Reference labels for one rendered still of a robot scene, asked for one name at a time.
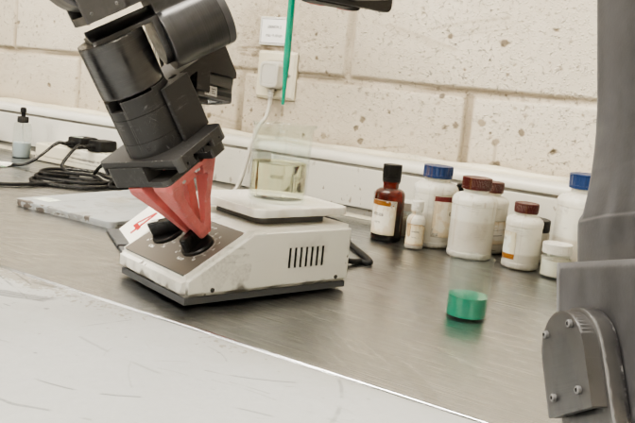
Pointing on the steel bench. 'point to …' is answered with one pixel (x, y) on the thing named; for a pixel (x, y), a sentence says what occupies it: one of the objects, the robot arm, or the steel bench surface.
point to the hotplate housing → (255, 261)
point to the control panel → (159, 253)
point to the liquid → (287, 44)
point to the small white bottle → (415, 227)
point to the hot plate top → (235, 198)
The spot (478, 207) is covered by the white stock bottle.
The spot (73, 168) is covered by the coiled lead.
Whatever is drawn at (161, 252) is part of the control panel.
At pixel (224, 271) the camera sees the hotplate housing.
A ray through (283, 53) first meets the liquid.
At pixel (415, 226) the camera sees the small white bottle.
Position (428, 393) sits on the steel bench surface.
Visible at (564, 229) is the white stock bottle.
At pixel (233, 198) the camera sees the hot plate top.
